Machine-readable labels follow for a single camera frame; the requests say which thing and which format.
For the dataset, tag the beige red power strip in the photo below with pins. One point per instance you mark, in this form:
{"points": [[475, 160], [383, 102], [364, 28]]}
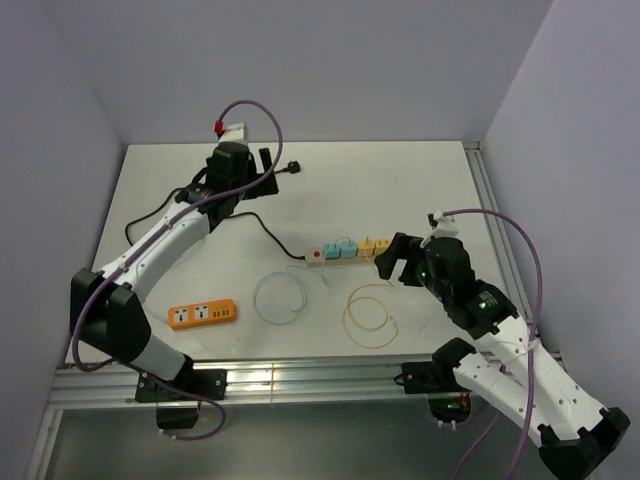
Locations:
{"points": [[313, 257]]}

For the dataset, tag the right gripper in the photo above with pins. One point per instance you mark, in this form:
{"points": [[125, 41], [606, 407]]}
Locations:
{"points": [[386, 261]]}

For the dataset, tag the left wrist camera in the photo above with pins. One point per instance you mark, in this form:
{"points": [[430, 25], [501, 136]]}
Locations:
{"points": [[234, 133]]}

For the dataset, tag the aluminium rail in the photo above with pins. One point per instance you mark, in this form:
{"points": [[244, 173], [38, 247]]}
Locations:
{"points": [[362, 378], [497, 230]]}

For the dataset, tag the small teal plug adapter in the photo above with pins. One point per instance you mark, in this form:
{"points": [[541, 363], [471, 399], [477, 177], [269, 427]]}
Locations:
{"points": [[331, 250]]}

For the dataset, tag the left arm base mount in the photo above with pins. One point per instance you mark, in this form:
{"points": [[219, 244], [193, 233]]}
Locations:
{"points": [[178, 408]]}

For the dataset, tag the orange power strip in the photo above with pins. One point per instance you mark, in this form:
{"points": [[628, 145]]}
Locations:
{"points": [[202, 314]]}

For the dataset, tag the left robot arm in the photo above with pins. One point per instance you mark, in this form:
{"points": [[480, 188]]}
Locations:
{"points": [[106, 306]]}

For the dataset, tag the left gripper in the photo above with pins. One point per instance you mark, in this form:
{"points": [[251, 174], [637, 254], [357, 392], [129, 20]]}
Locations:
{"points": [[265, 187]]}

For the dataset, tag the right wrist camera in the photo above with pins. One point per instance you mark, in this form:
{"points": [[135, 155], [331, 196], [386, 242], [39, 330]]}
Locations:
{"points": [[442, 226]]}

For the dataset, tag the aluminium right rail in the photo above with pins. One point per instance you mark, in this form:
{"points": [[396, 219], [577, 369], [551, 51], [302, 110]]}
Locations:
{"points": [[497, 230]]}

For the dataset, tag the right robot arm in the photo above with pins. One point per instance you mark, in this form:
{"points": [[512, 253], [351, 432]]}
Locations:
{"points": [[573, 432]]}

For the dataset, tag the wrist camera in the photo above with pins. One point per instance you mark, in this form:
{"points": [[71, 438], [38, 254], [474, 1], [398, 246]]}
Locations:
{"points": [[234, 133], [442, 226]]}

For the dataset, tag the small yellow plug adapter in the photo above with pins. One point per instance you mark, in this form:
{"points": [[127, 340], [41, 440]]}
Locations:
{"points": [[381, 245]]}

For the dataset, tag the aluminium front rail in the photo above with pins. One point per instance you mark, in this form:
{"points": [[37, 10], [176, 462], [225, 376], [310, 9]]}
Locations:
{"points": [[362, 378]]}

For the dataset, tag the teal charger with cable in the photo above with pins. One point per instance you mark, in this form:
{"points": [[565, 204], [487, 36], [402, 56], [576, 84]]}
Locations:
{"points": [[348, 249]]}

